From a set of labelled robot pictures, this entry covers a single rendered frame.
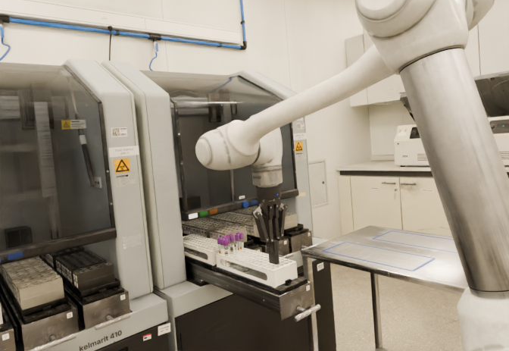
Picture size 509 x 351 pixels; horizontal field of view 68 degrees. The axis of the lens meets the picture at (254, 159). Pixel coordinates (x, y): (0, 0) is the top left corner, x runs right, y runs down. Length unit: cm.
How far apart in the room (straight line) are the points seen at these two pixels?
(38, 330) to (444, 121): 110
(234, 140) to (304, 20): 290
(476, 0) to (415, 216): 280
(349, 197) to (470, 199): 320
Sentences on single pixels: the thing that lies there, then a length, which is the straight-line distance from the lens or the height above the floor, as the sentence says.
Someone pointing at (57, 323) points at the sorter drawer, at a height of 78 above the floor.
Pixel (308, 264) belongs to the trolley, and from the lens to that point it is 144.
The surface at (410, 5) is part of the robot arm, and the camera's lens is 63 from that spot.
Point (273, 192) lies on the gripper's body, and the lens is 110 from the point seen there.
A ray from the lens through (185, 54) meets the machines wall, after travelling 282.
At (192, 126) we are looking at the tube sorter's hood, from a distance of 144.
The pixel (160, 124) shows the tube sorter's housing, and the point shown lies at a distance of 139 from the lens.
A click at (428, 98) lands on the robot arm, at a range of 65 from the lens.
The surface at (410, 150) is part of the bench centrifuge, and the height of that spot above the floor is 104.
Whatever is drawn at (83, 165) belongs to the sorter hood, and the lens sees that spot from 128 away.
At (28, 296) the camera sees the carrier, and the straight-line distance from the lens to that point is 130.
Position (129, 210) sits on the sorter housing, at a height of 104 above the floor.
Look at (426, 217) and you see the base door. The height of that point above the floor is 48.
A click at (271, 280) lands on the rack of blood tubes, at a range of 113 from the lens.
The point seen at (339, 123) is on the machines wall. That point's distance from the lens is 392.
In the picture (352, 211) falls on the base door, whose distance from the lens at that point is 384.
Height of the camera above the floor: 124
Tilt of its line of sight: 3 degrees down
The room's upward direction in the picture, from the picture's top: 5 degrees counter-clockwise
